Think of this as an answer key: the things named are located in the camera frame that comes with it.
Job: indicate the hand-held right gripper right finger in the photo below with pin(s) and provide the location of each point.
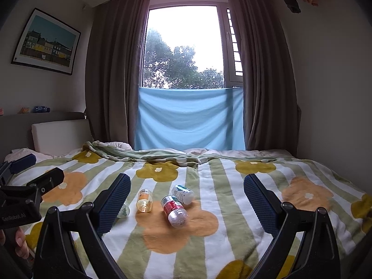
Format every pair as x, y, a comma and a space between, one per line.
260, 203

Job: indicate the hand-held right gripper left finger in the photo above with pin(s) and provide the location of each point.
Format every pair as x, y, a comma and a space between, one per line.
116, 203

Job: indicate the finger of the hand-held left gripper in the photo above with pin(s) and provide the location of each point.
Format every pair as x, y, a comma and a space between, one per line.
48, 180
23, 161

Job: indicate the clear cup with red label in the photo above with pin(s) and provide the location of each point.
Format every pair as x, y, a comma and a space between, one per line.
174, 210

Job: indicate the clear cup with orange label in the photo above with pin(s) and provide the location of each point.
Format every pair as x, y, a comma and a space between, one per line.
144, 200

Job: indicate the white cup with green label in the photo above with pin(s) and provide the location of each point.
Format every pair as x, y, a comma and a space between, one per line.
183, 193

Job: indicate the person's left hand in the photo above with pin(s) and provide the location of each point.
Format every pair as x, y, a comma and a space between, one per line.
21, 242

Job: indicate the small white green bottle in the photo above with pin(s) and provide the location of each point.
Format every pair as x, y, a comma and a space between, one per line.
124, 210

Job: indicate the white pillow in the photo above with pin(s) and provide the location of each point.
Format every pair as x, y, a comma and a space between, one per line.
43, 157

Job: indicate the flower printed striped blanket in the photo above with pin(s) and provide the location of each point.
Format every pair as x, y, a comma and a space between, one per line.
226, 209

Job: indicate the grey bed headboard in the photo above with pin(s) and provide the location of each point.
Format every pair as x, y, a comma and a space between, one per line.
17, 119

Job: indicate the white headboard cushion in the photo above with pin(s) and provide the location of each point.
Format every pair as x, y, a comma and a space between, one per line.
61, 136

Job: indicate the orange toy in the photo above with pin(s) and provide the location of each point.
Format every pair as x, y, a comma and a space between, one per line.
24, 110

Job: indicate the blue toy car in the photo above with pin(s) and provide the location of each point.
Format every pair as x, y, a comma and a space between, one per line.
41, 109

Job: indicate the white duvet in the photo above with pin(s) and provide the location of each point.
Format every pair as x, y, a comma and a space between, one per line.
232, 152

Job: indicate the light blue cloth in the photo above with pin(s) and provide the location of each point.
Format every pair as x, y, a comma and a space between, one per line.
189, 119

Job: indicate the framed picture of houses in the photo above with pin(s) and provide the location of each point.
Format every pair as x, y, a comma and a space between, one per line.
46, 42

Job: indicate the brown curtain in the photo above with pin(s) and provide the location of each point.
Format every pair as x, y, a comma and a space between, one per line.
264, 78
116, 78

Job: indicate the window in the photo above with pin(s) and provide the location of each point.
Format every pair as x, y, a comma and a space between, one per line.
186, 29

